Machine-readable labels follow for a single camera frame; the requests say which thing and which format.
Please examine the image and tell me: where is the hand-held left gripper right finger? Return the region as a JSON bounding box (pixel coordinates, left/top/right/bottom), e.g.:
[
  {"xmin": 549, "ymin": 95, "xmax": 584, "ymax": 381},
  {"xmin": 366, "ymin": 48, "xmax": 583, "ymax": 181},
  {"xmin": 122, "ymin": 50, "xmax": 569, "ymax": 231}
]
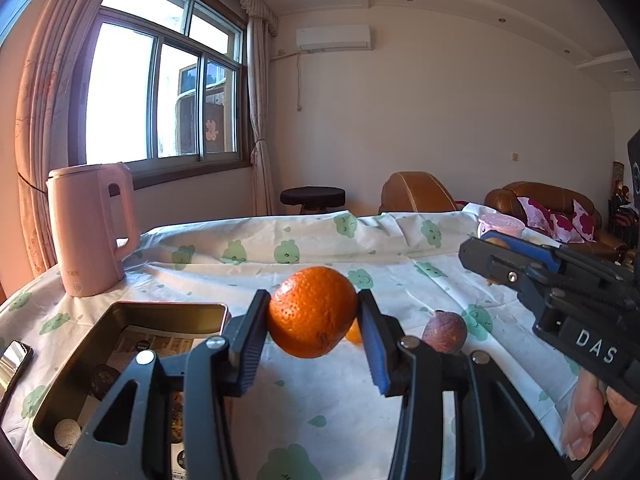
[{"xmin": 356, "ymin": 289, "xmax": 573, "ymax": 480}]

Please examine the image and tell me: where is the brown leather armchair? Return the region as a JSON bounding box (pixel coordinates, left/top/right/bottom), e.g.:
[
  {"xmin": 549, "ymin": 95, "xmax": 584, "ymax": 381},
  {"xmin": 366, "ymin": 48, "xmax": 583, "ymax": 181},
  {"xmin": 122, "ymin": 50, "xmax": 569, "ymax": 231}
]
[{"xmin": 378, "ymin": 171, "xmax": 463, "ymax": 215}]

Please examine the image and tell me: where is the pale yellow round fruit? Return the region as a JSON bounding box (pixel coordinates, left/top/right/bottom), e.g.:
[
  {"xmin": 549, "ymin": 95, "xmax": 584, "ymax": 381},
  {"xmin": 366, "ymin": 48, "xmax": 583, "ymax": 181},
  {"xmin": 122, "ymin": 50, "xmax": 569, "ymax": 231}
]
[{"xmin": 54, "ymin": 419, "xmax": 82, "ymax": 450}]

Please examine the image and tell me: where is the sliding glass window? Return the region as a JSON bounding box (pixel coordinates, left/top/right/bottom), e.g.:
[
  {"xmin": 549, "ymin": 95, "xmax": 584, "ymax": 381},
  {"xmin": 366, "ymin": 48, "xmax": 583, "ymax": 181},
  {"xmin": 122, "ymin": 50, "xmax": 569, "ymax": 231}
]
[{"xmin": 70, "ymin": 0, "xmax": 251, "ymax": 191}]

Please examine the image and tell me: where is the brown leather sofa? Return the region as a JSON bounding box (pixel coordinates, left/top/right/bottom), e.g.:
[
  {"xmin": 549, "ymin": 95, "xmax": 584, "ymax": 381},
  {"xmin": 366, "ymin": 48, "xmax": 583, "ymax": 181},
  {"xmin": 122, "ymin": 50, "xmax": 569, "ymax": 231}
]
[{"xmin": 484, "ymin": 181, "xmax": 626, "ymax": 261}]

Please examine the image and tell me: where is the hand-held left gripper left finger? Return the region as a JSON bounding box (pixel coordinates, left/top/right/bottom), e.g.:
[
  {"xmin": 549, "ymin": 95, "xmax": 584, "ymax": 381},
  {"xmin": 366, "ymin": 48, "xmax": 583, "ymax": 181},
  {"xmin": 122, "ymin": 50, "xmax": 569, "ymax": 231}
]
[{"xmin": 55, "ymin": 289, "xmax": 272, "ymax": 480}]

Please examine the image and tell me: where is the pink patterned curtain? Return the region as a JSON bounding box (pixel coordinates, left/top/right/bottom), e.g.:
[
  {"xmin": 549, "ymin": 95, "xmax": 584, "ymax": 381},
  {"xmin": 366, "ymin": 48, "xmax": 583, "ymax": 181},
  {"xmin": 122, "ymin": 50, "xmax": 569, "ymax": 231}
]
[{"xmin": 12, "ymin": 0, "xmax": 108, "ymax": 278}]

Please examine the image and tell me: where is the pink electric kettle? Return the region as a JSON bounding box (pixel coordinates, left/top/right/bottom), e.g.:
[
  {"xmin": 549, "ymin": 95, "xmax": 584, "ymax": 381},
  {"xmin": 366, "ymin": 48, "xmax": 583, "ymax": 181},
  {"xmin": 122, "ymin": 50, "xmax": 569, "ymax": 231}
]
[{"xmin": 46, "ymin": 162, "xmax": 142, "ymax": 298}]

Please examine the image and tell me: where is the beige narrow curtain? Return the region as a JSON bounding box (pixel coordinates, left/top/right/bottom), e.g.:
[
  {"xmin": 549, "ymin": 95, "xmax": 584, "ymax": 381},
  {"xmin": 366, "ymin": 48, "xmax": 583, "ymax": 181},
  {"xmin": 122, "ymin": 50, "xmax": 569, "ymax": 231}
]
[{"xmin": 246, "ymin": 15, "xmax": 277, "ymax": 217}]

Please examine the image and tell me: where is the dark round fruit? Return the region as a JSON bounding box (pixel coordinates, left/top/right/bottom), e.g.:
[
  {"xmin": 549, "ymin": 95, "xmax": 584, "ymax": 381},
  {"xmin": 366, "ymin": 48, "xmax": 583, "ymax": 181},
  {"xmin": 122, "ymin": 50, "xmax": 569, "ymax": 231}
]
[{"xmin": 90, "ymin": 364, "xmax": 123, "ymax": 401}]

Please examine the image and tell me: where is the pink cartoon mug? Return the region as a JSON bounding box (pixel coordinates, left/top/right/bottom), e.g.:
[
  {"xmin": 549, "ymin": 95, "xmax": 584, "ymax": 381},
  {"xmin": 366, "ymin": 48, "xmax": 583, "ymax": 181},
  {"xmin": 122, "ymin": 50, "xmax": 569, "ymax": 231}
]
[{"xmin": 477, "ymin": 212, "xmax": 526, "ymax": 238}]

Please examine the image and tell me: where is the floral white purple cushion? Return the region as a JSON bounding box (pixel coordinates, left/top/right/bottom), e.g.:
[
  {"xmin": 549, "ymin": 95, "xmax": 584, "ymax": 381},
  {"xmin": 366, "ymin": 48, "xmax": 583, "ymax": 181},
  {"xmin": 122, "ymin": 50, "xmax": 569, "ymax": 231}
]
[
  {"xmin": 517, "ymin": 196, "xmax": 576, "ymax": 242},
  {"xmin": 571, "ymin": 200, "xmax": 601, "ymax": 243}
]

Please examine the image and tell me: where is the printed paper leaflet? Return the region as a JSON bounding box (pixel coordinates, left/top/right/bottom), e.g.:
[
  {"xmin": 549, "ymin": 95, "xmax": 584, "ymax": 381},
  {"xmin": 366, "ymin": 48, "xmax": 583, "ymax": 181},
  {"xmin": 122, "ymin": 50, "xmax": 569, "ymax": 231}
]
[{"xmin": 107, "ymin": 324, "xmax": 223, "ymax": 480}]

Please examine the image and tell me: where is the black smartphone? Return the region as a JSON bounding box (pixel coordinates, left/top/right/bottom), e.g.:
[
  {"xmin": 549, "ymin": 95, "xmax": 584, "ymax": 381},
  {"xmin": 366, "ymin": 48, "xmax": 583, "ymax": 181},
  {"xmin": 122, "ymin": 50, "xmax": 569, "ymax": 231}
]
[{"xmin": 0, "ymin": 340, "xmax": 35, "ymax": 403}]

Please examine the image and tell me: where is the purple passion fruit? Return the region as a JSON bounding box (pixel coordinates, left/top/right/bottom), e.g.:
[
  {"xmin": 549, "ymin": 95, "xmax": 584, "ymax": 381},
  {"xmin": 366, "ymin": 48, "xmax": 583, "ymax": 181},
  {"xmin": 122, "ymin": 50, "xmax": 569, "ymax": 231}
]
[{"xmin": 421, "ymin": 311, "xmax": 468, "ymax": 354}]

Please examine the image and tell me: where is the cloud print white tablecloth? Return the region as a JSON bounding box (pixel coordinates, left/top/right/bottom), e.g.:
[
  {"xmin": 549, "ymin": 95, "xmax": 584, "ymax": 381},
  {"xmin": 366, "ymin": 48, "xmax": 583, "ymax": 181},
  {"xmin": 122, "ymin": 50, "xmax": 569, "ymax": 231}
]
[{"xmin": 0, "ymin": 210, "xmax": 621, "ymax": 480}]

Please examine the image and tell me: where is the black round stool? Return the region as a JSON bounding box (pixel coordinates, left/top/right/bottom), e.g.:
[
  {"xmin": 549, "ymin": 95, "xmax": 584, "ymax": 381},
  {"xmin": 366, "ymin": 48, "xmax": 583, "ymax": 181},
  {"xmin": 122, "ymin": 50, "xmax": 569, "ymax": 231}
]
[{"xmin": 280, "ymin": 186, "xmax": 347, "ymax": 216}]

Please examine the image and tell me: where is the dark cluttered cabinet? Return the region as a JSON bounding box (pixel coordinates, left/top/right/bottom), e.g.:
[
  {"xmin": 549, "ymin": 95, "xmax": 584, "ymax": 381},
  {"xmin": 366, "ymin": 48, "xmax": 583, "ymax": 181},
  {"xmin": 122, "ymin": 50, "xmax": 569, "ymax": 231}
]
[{"xmin": 607, "ymin": 160, "xmax": 632, "ymax": 261}]

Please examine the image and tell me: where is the rectangular metal tin box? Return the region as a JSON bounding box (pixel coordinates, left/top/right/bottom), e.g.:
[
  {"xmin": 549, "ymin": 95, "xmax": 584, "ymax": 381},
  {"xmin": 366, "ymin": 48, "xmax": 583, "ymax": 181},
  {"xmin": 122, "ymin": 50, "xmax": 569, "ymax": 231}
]
[{"xmin": 31, "ymin": 301, "xmax": 232, "ymax": 466}]

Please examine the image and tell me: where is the dimpled orange mandarin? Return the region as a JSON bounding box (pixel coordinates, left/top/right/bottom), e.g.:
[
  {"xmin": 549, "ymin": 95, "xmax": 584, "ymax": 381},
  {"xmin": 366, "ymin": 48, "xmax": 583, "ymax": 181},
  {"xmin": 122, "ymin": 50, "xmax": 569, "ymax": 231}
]
[{"xmin": 266, "ymin": 266, "xmax": 359, "ymax": 359}]

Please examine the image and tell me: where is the person's right hand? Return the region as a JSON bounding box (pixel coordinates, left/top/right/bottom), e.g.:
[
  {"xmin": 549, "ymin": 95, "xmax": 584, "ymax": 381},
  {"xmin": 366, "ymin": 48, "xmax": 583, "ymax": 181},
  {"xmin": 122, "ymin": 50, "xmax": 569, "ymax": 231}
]
[{"xmin": 560, "ymin": 372, "xmax": 638, "ymax": 461}]

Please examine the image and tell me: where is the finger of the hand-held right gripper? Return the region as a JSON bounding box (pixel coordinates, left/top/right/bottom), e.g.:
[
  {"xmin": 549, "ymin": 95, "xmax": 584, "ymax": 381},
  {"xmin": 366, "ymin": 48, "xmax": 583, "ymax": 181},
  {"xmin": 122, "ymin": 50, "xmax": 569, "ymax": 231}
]
[
  {"xmin": 480, "ymin": 231, "xmax": 640, "ymax": 291},
  {"xmin": 459, "ymin": 237, "xmax": 640, "ymax": 321}
]

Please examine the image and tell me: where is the white wall air conditioner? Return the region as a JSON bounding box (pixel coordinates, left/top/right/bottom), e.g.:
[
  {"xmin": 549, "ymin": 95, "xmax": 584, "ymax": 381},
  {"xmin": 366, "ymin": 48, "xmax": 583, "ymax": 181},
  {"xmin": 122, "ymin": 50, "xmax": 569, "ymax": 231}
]
[{"xmin": 295, "ymin": 25, "xmax": 373, "ymax": 52}]

